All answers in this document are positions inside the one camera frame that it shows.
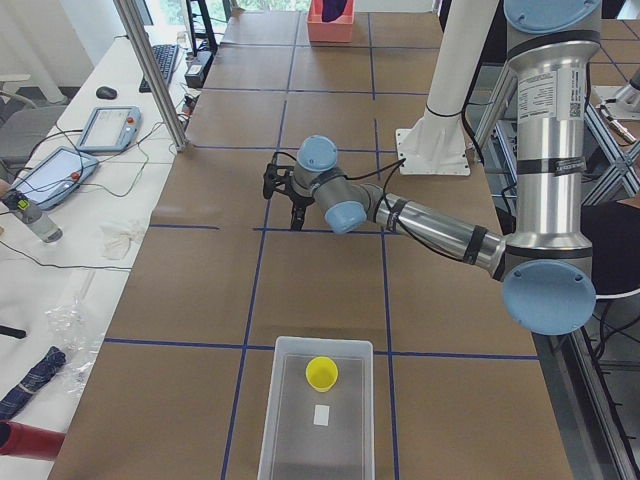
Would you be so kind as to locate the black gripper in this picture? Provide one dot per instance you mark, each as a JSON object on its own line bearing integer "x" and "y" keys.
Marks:
{"x": 300, "y": 201}

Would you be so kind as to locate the yellow plastic cup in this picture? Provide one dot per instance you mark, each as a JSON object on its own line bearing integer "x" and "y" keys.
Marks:
{"x": 322, "y": 373}

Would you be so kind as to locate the purple cloth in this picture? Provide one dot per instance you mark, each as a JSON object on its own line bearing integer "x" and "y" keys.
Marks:
{"x": 332, "y": 10}

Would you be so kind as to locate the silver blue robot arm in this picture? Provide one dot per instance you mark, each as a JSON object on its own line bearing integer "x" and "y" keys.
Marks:
{"x": 545, "y": 263}

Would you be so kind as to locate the translucent white plastic box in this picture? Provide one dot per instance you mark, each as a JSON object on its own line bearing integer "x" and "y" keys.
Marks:
{"x": 310, "y": 434}

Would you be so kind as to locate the crumpled white tissue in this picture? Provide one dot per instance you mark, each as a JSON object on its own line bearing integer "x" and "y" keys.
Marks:
{"x": 119, "y": 236}

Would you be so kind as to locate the pink plastic tray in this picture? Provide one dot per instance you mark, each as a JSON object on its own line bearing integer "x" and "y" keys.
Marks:
{"x": 338, "y": 31}

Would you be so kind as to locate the blue teach pendant far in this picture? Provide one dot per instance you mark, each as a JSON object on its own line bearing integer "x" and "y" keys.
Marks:
{"x": 110, "y": 129}

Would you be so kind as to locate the blue teach pendant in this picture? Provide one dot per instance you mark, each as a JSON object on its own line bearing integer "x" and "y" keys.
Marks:
{"x": 56, "y": 177}
{"x": 110, "y": 129}

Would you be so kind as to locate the black keyboard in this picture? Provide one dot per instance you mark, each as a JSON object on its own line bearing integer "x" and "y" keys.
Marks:
{"x": 166, "y": 56}

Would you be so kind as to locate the black computer mouse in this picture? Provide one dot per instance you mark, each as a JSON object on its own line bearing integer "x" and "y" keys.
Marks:
{"x": 106, "y": 93}

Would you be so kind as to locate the blue teach pendant near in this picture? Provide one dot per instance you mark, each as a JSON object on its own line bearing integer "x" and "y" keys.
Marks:
{"x": 56, "y": 177}

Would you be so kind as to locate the crumpled clear plastic bag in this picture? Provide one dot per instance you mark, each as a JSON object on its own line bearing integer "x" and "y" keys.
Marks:
{"x": 78, "y": 340}

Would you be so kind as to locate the clear water bottle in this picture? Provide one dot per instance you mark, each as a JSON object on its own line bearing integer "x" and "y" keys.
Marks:
{"x": 32, "y": 216}

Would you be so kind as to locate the folded blue umbrella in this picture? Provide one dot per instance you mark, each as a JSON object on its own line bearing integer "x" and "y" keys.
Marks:
{"x": 36, "y": 378}

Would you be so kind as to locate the red cylinder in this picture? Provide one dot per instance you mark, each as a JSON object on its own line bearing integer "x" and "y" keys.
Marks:
{"x": 25, "y": 441}

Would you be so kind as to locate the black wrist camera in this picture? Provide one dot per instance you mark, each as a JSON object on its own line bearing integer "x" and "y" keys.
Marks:
{"x": 277, "y": 179}

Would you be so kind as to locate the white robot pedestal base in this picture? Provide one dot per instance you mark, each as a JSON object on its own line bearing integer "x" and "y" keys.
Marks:
{"x": 435, "y": 145}

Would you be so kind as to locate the aluminium frame post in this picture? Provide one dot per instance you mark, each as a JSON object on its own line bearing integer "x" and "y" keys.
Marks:
{"x": 138, "y": 37}

